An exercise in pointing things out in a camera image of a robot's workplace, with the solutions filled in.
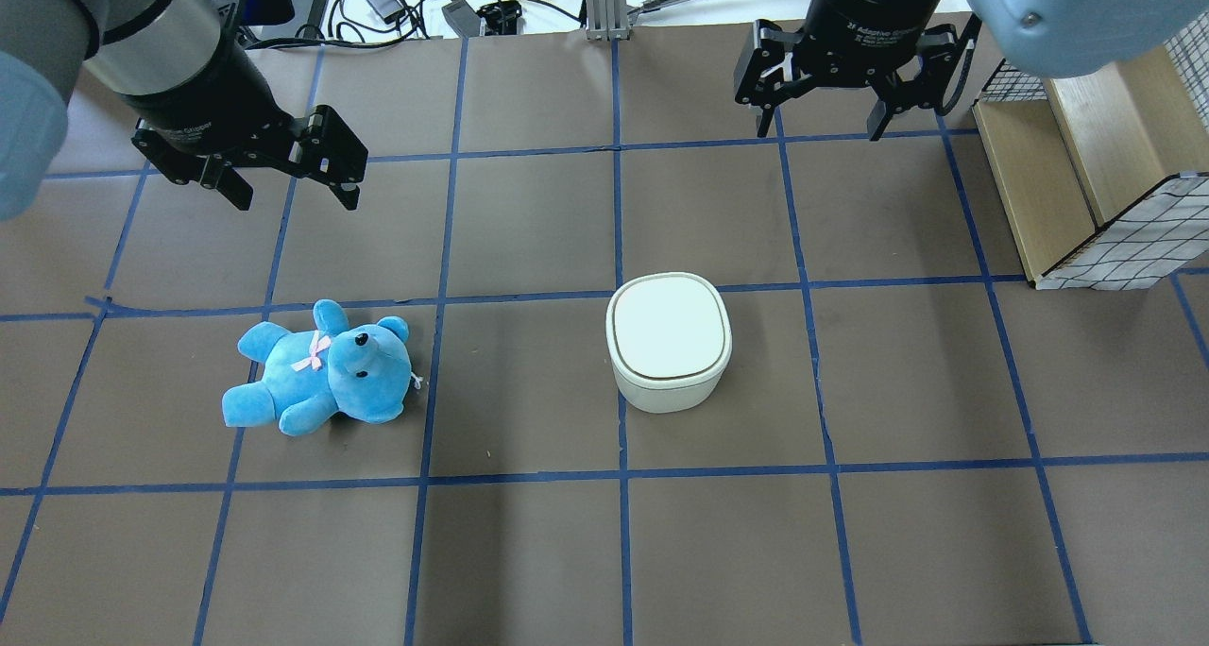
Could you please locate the white trash can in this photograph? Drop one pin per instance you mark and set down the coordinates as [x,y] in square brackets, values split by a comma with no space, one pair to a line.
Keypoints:
[669,341]

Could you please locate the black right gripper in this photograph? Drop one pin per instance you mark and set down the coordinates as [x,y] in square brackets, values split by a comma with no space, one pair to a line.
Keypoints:
[864,25]

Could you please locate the aluminium frame post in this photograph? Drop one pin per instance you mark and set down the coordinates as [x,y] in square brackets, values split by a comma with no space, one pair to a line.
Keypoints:
[607,20]

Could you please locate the black clamp device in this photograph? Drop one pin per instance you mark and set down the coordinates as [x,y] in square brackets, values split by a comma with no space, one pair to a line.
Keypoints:
[495,19]

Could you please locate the blue teddy bear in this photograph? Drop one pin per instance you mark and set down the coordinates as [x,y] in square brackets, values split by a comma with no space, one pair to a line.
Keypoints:
[308,377]

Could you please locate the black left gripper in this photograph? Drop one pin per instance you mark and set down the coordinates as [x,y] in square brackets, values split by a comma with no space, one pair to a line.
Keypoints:
[203,98]

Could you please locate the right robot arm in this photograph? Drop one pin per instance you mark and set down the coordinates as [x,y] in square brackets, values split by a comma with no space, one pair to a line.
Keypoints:
[1064,38]

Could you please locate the wooden shelf with wire grid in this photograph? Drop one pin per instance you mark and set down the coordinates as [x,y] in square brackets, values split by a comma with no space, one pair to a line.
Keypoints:
[1104,177]

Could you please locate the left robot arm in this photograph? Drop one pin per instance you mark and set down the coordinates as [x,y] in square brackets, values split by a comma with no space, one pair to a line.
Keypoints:
[44,45]

